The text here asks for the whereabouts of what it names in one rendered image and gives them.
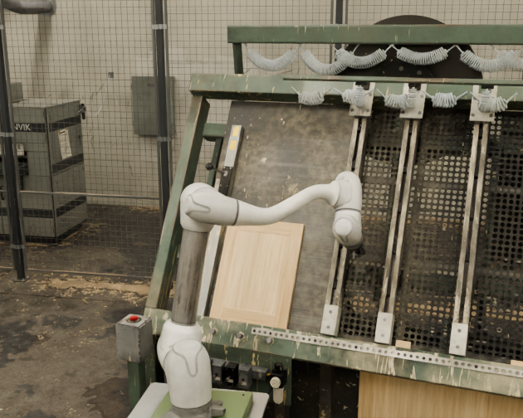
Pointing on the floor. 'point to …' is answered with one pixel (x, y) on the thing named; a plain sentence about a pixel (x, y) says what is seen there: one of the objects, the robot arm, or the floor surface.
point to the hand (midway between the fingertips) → (360, 250)
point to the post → (136, 382)
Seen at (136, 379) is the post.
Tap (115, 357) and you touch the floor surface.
